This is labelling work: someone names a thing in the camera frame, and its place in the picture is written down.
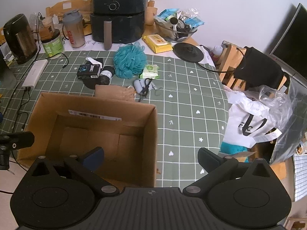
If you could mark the wooden chair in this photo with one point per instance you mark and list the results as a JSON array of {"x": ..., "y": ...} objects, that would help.
[{"x": 229, "y": 60}]

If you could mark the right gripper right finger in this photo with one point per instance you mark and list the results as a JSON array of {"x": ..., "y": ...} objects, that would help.
[{"x": 208, "y": 160}]

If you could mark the green wet wipes pack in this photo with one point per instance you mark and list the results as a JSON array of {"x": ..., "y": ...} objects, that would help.
[{"x": 150, "y": 71}]

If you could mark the cardboard box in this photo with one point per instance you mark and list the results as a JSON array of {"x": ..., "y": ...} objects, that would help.
[{"x": 64, "y": 125}]

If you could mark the glass bowl with items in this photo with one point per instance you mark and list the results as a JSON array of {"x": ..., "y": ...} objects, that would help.
[{"x": 177, "y": 25}]

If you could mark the white tote bag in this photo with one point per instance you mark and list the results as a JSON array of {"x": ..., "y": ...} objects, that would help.
[{"x": 248, "y": 122}]

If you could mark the black electric kettle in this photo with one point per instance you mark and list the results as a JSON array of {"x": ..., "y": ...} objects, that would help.
[{"x": 20, "y": 39}]

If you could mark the grey earbuds case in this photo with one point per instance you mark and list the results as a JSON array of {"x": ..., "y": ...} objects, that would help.
[{"x": 143, "y": 86}]

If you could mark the black sock pair packaged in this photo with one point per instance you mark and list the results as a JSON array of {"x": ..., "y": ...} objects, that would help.
[{"x": 88, "y": 71}]

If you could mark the black kettle base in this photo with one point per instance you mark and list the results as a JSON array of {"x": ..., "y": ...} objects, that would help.
[{"x": 188, "y": 52}]

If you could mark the computer monitor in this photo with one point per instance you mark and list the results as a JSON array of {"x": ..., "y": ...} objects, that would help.
[{"x": 291, "y": 47}]

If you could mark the clear plastic bag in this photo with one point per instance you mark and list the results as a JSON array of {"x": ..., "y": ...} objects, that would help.
[{"x": 278, "y": 103}]

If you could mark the green grid tablecloth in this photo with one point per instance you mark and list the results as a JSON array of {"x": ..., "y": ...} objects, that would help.
[{"x": 192, "y": 108}]

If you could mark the grey lid shaker bottle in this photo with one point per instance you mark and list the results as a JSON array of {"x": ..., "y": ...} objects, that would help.
[{"x": 73, "y": 23}]

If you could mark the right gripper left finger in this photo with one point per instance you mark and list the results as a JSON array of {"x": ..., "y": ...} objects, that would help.
[{"x": 93, "y": 159}]

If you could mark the brown drawstring pouch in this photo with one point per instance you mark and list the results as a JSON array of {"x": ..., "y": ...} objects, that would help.
[{"x": 115, "y": 92}]

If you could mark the teal bath loofah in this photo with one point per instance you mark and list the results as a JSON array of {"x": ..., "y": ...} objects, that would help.
[{"x": 129, "y": 60}]

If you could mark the yellow wet wipes pack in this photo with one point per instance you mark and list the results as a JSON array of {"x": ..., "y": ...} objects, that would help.
[{"x": 157, "y": 43}]

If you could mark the black bag on chair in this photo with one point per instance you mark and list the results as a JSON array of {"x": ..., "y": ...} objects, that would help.
[{"x": 258, "y": 69}]

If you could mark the green label white jar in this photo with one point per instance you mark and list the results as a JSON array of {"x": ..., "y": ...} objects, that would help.
[{"x": 54, "y": 45}]

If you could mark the black air fryer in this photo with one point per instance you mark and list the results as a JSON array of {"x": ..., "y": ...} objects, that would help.
[{"x": 127, "y": 18}]

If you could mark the white power bank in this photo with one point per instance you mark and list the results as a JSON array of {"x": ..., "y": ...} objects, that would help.
[{"x": 34, "y": 74}]

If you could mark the black cloth white band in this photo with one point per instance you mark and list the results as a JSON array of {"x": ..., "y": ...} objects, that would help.
[{"x": 106, "y": 75}]

